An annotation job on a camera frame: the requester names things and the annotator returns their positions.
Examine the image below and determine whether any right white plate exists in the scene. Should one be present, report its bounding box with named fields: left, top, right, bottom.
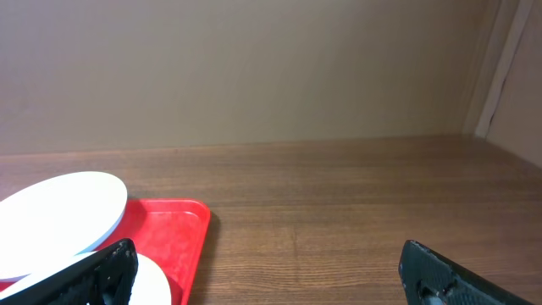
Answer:
left=1, top=252, right=172, bottom=305

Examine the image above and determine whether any white plate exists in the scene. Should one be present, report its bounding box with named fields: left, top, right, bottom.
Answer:
left=1, top=171, right=128, bottom=282
left=1, top=252, right=172, bottom=305

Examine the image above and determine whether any top white plate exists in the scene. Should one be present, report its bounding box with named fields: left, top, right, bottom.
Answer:
left=1, top=171, right=128, bottom=282

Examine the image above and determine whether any red plastic tray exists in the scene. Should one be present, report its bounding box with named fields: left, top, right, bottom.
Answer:
left=1, top=198, right=211, bottom=305

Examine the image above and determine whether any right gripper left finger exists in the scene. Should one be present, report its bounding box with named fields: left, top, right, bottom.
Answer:
left=1, top=238, right=138, bottom=305

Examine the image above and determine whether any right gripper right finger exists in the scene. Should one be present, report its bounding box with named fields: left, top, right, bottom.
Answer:
left=398, top=240, right=533, bottom=305

